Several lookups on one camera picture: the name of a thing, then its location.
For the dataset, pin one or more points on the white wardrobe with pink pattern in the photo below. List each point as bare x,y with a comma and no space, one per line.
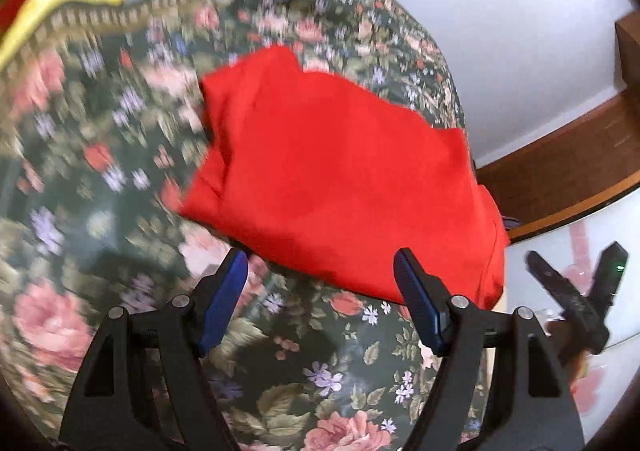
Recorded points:
615,381

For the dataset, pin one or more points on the floral blanket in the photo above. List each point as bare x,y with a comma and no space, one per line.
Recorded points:
100,156

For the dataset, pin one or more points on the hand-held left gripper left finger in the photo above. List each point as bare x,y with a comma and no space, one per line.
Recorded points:
225,301

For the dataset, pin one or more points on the red garment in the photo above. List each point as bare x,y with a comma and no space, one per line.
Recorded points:
325,156

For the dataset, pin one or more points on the wooden door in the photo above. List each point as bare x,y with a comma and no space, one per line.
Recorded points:
630,51

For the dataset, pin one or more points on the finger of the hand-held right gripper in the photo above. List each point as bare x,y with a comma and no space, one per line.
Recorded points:
555,283

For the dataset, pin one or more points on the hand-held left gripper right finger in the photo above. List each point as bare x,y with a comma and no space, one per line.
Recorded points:
419,301

